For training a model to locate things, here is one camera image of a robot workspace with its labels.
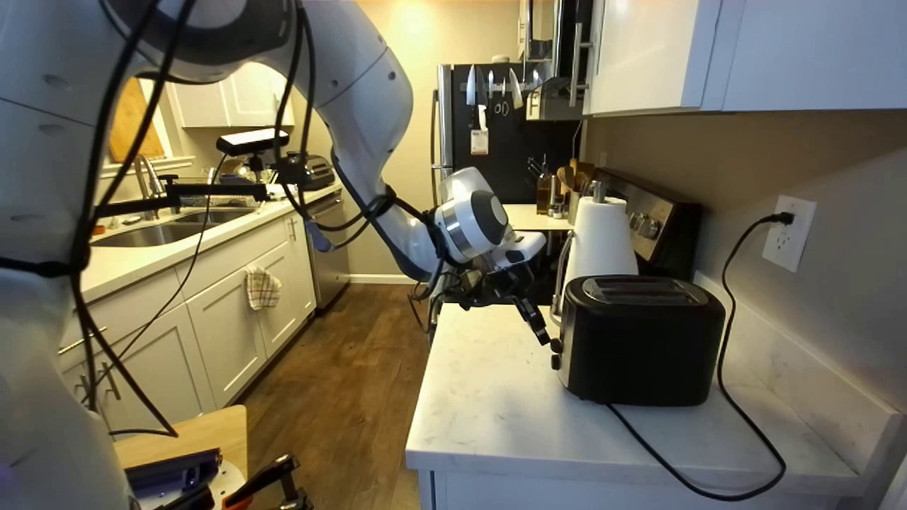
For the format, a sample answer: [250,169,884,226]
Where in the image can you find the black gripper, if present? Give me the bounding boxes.
[456,260,557,348]

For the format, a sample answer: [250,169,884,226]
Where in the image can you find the black two-slot toaster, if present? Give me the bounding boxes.
[554,271,729,407]

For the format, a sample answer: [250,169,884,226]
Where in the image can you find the white paper towel roll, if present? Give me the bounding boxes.
[561,192,640,285]

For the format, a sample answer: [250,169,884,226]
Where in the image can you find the dark glass bottle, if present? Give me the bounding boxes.
[532,152,557,219]

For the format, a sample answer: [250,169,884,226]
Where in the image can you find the wooden knife block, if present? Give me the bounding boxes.
[554,159,599,220]

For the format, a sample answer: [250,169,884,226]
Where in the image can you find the stainless black electric stove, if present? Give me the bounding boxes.
[429,168,705,329]

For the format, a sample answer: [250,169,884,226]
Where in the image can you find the black refrigerator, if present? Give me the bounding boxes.
[432,63,583,259]

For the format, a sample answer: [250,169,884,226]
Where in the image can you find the white base cabinet with drawer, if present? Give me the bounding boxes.
[415,468,853,510]

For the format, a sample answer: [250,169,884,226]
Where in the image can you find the stainless dishwasher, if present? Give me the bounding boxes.
[304,192,354,314]

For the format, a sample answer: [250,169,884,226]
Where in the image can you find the black countertop appliance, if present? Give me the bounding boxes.
[277,149,337,192]

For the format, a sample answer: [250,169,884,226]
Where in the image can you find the white hanging dish towel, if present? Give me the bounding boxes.
[242,264,284,314]

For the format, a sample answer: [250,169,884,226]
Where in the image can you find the white sink base cabinets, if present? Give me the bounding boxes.
[55,210,321,441]

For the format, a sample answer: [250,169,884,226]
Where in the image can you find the black red clamp tool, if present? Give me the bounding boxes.
[221,450,313,510]

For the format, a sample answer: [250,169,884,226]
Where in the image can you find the chrome kettle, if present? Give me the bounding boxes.
[219,152,266,191]

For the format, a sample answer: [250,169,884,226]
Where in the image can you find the wooden board table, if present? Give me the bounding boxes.
[110,404,252,484]

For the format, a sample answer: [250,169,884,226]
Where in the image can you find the stainless kitchen sink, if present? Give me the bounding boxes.
[90,208,262,251]

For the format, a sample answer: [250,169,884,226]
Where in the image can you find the white cabinets above sink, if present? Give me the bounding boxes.
[167,63,292,134]

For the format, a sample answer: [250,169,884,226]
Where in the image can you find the dark blue black case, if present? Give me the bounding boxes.
[121,448,228,510]

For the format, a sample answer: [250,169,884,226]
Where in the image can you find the chrome sink faucet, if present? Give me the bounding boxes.
[131,152,164,205]

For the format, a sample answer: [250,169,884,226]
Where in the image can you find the wooden cutting board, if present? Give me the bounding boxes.
[106,76,155,168]

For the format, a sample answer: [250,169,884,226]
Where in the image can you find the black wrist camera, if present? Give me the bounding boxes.
[426,267,476,312]

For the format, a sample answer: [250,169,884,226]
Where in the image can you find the black toaster power cable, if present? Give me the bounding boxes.
[603,210,797,504]

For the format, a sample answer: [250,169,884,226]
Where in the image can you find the white wall outlet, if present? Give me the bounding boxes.
[761,192,819,274]

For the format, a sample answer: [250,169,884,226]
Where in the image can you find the white upper wall cabinet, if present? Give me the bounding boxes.
[582,0,907,120]

